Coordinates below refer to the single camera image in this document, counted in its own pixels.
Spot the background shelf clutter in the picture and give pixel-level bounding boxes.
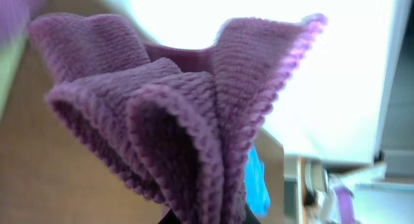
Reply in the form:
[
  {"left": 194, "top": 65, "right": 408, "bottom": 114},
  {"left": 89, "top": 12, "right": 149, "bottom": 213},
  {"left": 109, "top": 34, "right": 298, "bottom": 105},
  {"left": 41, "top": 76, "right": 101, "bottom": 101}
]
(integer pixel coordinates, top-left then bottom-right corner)
[{"left": 284, "top": 152, "right": 414, "bottom": 224}]

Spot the purple microfiber cloth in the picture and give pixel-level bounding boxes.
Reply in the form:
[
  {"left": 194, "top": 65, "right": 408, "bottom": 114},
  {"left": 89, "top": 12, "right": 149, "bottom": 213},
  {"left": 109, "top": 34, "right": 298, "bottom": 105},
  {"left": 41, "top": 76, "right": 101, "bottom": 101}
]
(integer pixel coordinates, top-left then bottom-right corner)
[{"left": 28, "top": 13, "right": 327, "bottom": 223}]

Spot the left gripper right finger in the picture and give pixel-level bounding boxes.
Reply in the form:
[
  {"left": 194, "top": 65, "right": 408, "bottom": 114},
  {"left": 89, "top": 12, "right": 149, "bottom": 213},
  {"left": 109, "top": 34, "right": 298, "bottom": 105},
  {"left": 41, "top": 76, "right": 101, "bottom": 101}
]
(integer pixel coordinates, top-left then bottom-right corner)
[{"left": 244, "top": 204, "right": 261, "bottom": 224}]

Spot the blue microfiber cloth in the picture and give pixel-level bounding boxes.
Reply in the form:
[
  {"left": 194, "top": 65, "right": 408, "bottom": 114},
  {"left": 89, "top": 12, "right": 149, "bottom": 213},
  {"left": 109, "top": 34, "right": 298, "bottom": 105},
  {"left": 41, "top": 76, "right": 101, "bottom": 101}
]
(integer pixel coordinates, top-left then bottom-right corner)
[{"left": 244, "top": 145, "right": 271, "bottom": 218}]

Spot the folded purple cloth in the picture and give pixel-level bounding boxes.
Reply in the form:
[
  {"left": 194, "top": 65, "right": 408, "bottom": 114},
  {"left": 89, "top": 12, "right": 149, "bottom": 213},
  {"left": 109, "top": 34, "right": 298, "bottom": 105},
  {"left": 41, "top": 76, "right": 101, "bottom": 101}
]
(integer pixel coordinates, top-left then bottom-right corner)
[{"left": 1, "top": 0, "right": 45, "bottom": 46}]

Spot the folded green cloth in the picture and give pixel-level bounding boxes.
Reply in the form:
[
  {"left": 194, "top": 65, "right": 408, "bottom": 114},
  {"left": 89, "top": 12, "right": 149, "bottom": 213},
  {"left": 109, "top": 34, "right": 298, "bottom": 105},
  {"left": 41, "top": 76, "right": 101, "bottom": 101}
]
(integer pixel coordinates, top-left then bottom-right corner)
[{"left": 0, "top": 35, "right": 27, "bottom": 118}]

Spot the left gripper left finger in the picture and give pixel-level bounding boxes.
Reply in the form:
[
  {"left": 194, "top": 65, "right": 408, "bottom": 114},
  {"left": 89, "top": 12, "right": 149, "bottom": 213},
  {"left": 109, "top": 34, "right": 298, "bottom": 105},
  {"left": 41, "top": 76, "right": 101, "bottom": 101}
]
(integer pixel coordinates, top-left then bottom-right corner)
[{"left": 158, "top": 210, "right": 181, "bottom": 224}]

